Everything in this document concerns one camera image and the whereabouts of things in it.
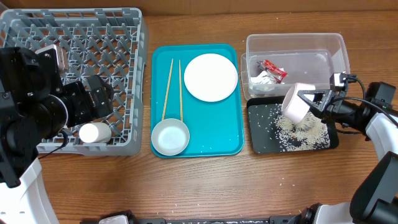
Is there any white rice bowl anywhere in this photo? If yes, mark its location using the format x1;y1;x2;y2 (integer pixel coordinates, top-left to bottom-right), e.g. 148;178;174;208
281;83;315;124

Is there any white cup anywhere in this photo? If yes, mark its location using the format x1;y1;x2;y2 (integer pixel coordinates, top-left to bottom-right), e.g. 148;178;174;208
78;123;112;143

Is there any red snack wrapper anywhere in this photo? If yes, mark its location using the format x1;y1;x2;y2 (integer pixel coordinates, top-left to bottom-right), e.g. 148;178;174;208
257;60;287;84

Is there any white napkin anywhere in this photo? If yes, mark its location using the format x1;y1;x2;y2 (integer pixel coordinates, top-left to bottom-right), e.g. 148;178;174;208
250;69;287;85

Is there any wooden chopstick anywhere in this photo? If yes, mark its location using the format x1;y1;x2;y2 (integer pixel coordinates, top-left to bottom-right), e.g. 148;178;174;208
162;58;174;121
178;60;183;122

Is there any grey shallow bowl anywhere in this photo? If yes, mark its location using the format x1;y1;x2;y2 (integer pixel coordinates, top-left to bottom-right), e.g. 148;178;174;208
151;118;190;156

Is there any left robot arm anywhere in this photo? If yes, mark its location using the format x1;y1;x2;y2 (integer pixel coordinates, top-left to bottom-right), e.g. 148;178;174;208
1;45;114;223

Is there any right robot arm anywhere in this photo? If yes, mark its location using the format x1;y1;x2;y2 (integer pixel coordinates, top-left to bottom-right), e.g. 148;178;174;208
282;82;397;223

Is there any grey plastic dishwasher rack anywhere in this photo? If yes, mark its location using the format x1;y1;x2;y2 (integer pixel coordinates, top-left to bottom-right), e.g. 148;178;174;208
1;7;149;156

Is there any clear plastic waste bin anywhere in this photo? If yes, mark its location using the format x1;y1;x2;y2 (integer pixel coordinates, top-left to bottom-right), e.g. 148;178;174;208
241;33;350;100

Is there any pile of rice grains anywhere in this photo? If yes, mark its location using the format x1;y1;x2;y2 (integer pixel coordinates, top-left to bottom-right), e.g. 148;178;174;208
256;104;331;152

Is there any black plastic tray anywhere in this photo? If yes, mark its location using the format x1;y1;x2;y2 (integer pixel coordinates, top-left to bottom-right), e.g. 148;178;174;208
246;93;340;155

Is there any teal plastic serving tray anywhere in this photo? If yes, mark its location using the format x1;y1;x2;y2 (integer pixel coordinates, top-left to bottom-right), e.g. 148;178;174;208
150;44;244;158

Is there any large white plate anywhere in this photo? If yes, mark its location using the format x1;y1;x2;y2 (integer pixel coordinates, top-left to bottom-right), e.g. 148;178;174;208
183;54;238;103

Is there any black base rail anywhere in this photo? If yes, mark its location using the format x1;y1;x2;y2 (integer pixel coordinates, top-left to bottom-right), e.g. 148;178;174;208
80;210;302;224

